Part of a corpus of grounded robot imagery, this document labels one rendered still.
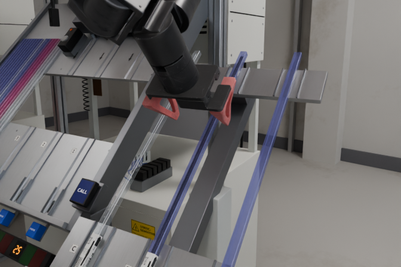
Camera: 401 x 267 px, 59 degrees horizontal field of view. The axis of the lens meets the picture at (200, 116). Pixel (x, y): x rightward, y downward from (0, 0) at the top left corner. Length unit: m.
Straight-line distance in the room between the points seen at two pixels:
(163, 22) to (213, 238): 0.39
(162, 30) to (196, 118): 3.25
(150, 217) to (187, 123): 2.75
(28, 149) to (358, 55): 2.84
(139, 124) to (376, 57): 2.71
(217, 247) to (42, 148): 0.50
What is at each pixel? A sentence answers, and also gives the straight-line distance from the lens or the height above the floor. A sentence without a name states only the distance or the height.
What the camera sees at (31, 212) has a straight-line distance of 0.83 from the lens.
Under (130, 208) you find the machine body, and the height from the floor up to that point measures 0.59.
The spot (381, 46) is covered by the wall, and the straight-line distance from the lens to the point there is 3.31.
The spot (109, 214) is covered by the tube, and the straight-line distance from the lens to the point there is 0.61.
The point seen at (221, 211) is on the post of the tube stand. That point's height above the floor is 0.78.
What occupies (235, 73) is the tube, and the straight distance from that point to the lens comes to 0.70.
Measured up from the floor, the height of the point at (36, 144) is 0.82.
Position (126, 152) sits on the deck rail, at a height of 0.84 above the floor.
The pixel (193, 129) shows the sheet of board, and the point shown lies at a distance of 3.71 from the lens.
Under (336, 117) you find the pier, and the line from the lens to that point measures 3.27.
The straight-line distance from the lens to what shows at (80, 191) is 0.73.
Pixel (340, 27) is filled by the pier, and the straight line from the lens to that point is 3.22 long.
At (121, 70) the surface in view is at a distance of 0.97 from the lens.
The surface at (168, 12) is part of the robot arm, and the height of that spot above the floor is 1.11.
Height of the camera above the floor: 1.08
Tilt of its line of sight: 12 degrees down
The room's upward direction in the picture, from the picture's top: straight up
